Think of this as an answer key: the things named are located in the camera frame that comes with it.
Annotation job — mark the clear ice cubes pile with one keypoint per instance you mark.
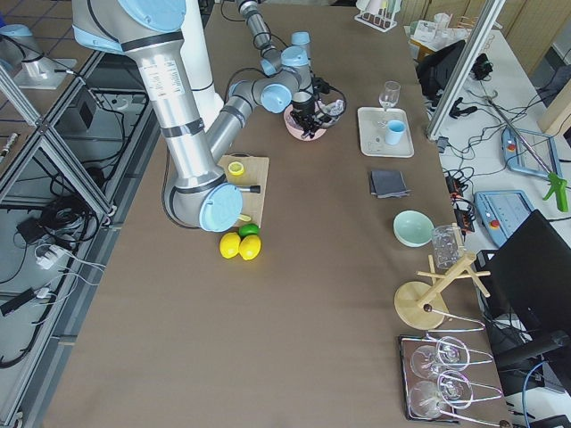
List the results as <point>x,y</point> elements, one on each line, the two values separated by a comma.
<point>332,112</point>

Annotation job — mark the light blue cup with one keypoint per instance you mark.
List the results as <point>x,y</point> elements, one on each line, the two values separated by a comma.
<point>394,130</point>

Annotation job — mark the white cup rack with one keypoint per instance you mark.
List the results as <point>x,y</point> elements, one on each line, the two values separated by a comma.
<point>378,14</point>

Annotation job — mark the cardboard cup box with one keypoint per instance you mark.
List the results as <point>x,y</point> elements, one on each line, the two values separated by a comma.
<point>428,37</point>

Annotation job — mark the wooden cup tree stand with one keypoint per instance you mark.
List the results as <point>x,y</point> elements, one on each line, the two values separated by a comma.
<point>421,305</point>

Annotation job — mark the pink bowl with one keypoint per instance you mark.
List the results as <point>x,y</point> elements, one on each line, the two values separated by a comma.
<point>297,133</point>

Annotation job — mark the clear wine glass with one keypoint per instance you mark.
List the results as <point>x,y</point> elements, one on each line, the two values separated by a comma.
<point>388,98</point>

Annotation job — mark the wooden cutting board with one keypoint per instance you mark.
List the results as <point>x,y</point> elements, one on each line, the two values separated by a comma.
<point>252,183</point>

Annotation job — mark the cream rabbit tray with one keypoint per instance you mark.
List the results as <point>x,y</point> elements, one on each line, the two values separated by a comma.
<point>384,133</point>

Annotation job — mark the half lemon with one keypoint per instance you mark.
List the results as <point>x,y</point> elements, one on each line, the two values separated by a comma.
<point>236,168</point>

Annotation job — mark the steel muddler black tip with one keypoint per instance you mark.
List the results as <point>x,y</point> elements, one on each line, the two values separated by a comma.
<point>250,189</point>

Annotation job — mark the grey folded cloth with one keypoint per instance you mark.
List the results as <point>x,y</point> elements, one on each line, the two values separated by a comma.
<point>385,183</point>

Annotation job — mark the green lime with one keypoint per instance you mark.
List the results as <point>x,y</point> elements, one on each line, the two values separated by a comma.
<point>248,229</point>

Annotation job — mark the yellow lemon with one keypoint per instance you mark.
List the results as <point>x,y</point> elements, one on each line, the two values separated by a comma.
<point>229,245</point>
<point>250,247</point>

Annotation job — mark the green bowl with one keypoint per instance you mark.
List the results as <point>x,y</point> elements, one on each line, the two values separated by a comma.
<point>413,228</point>

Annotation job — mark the green reach grabber tool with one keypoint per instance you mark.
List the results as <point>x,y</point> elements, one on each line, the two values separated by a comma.
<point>558,185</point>

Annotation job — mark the black monitor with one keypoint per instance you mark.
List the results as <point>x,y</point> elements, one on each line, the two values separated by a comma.
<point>530,283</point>

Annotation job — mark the upturned wine glass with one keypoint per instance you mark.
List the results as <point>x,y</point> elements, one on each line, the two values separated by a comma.
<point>445,398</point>
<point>448,353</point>

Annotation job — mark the aluminium frame post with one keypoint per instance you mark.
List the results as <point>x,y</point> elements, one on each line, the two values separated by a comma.
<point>472,49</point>

